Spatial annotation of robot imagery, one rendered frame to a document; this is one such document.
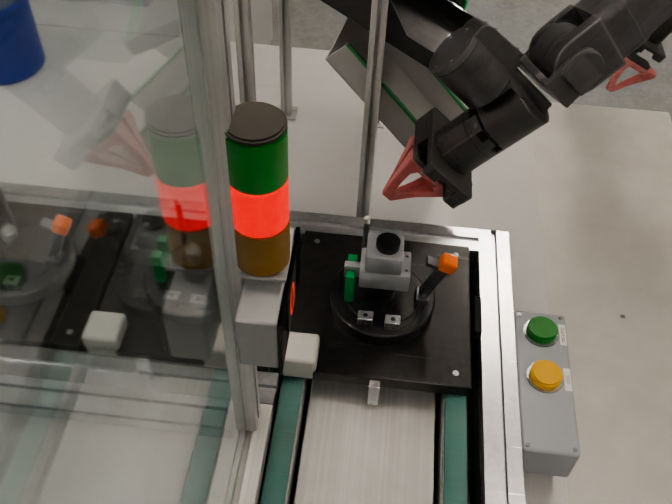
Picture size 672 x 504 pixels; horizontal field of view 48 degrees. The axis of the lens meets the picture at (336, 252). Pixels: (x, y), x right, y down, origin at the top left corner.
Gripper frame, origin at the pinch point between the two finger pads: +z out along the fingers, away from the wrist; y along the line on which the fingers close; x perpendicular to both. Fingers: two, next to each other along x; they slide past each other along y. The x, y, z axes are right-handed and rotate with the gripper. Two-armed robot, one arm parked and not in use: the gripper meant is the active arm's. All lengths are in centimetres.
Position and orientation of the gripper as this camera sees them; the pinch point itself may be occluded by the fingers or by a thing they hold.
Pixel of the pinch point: (391, 192)
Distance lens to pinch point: 88.5
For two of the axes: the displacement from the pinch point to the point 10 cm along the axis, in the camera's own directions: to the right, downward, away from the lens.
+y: -1.1, 7.3, -6.7
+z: -6.8, 4.4, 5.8
